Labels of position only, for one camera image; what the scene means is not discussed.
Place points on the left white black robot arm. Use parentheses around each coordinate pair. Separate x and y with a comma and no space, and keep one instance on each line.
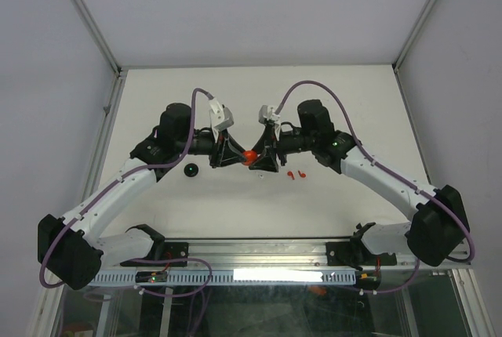
(72,246)

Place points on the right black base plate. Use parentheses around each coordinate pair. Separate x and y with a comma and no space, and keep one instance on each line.
(345,254)

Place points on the black earbud charging case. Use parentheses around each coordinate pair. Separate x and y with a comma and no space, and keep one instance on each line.
(191,170)

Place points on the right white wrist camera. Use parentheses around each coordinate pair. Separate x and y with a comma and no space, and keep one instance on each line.
(268,115)

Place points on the right aluminium frame post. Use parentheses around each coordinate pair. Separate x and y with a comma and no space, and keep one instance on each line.
(414,34)

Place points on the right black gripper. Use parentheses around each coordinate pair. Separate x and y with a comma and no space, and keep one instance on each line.
(267,146)

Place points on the grey slotted cable duct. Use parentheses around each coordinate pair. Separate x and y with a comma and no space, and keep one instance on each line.
(236,277)

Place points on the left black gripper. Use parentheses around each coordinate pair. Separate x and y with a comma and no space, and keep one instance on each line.
(227,151)

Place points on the aluminium mounting rail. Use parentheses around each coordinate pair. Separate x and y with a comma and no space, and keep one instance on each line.
(230,254)

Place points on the left aluminium frame post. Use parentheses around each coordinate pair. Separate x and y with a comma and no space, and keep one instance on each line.
(96,35)

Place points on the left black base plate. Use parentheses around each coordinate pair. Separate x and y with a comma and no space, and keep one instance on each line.
(175,253)

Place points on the red earbud charging case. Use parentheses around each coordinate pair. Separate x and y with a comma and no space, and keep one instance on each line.
(250,157)

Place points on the aluminium frame post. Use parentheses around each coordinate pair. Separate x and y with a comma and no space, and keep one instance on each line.
(96,35)
(414,34)

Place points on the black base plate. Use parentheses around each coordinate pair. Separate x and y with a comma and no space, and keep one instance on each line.
(345,254)
(175,253)

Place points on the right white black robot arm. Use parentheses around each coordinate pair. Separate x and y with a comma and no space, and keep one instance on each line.
(436,219)

